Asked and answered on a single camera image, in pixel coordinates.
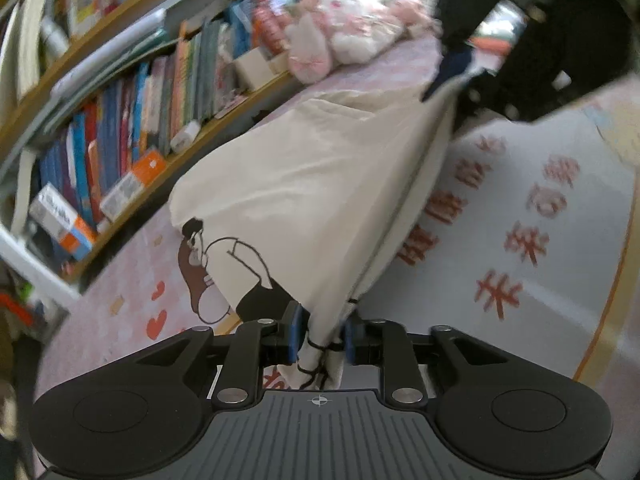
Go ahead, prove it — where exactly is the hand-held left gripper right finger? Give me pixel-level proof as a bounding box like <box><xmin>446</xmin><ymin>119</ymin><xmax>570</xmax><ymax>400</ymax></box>
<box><xmin>342</xmin><ymin>312</ymin><xmax>511</xmax><ymax>407</ymax></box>

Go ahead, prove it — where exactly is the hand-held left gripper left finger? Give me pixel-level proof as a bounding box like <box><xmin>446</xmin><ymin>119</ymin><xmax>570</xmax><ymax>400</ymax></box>
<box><xmin>135</xmin><ymin>301</ymin><xmax>307</xmax><ymax>407</ymax></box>

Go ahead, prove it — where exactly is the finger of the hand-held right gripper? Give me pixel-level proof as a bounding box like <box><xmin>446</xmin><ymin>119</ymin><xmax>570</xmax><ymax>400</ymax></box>
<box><xmin>422</xmin><ymin>42</ymin><xmax>478</xmax><ymax>103</ymax></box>

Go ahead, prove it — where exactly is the beige printed t-shirt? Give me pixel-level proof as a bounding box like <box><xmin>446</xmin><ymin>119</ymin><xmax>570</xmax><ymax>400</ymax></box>
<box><xmin>167</xmin><ymin>87</ymin><xmax>476</xmax><ymax>391</ymax></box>

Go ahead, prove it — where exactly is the white pink plush bunny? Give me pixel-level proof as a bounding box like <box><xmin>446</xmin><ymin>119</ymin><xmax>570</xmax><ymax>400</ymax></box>
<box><xmin>315</xmin><ymin>0</ymin><xmax>406</xmax><ymax>66</ymax></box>

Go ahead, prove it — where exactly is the pink plush toy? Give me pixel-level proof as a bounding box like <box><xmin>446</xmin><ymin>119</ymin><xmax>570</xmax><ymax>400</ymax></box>
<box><xmin>285</xmin><ymin>12</ymin><xmax>331</xmax><ymax>83</ymax></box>

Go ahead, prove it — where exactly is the beige pen holder box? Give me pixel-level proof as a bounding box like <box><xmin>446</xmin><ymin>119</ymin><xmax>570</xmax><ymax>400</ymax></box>
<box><xmin>235</xmin><ymin>47</ymin><xmax>281</xmax><ymax>88</ymax></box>

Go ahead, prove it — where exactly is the bookshelf with wooden boards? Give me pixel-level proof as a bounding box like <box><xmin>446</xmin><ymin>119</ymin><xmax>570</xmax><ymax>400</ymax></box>
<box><xmin>0</xmin><ymin>0</ymin><xmax>321</xmax><ymax>301</ymax></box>

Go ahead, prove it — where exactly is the long white orange carton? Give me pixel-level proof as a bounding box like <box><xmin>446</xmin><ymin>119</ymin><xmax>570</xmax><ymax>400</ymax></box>
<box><xmin>99</xmin><ymin>149</ymin><xmax>168</xmax><ymax>221</ymax></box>

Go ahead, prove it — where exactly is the white charger plug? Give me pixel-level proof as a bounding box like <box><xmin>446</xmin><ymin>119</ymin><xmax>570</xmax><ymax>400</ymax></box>
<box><xmin>169</xmin><ymin>120</ymin><xmax>202</xmax><ymax>153</ymax></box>

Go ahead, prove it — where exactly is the pink notepad with clips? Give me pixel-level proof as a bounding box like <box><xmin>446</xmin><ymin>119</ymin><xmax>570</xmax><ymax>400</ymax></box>
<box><xmin>215</xmin><ymin>92</ymin><xmax>248</xmax><ymax>118</ymax></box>

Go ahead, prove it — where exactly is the tall white orange toothbrush box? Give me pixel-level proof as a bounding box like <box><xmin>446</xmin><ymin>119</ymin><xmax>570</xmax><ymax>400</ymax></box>
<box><xmin>29</xmin><ymin>182</ymin><xmax>98</xmax><ymax>261</ymax></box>

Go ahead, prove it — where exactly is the row of colourful books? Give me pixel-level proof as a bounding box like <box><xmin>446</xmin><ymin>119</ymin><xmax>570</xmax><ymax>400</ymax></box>
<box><xmin>30</xmin><ymin>0</ymin><xmax>311</xmax><ymax>241</ymax></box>

